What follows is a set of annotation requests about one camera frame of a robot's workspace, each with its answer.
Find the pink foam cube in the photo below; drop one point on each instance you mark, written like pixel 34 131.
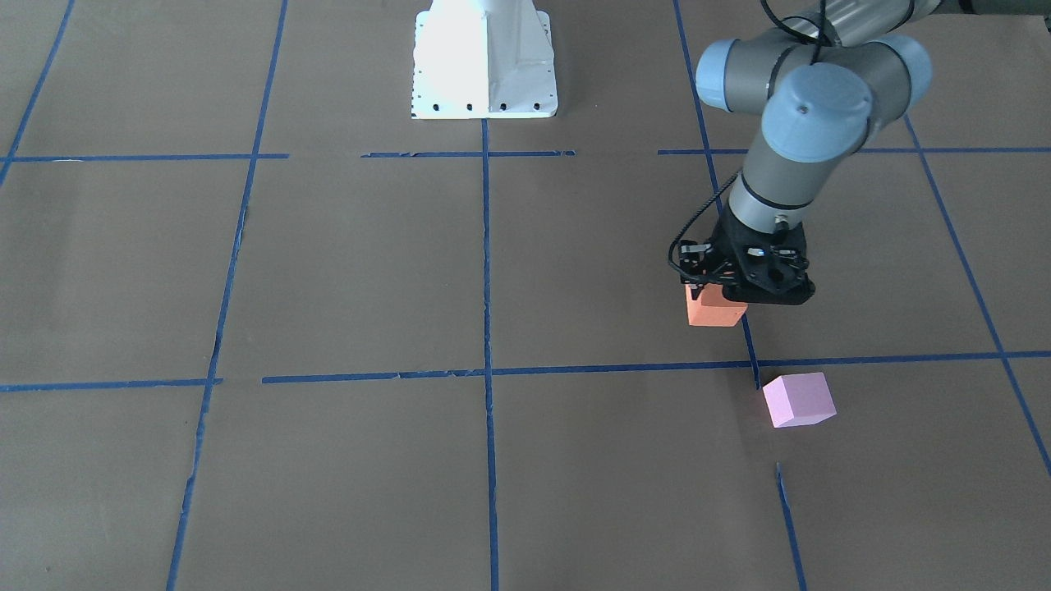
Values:
pixel 801 399

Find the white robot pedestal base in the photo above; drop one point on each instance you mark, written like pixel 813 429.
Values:
pixel 483 60

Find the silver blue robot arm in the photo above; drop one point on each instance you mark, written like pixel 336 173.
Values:
pixel 823 83

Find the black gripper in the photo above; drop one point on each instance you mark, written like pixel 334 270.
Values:
pixel 716 253

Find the orange foam cube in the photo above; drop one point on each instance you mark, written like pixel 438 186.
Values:
pixel 706 306

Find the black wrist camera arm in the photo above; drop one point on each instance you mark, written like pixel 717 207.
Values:
pixel 695 263

